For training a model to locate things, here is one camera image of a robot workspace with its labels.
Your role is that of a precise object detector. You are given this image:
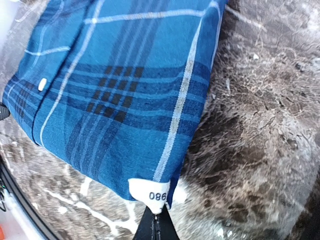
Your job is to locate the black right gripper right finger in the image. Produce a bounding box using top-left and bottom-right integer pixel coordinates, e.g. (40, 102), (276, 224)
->
(156, 205), (180, 240)

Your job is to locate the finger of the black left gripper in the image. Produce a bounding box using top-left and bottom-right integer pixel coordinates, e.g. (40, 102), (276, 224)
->
(0, 102), (11, 121)

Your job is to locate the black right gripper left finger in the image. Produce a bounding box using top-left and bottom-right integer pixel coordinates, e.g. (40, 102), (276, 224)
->
(133, 207), (156, 240)

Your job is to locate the blue plaid long sleeve shirt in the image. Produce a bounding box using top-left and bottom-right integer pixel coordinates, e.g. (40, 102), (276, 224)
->
(0, 0), (227, 214)

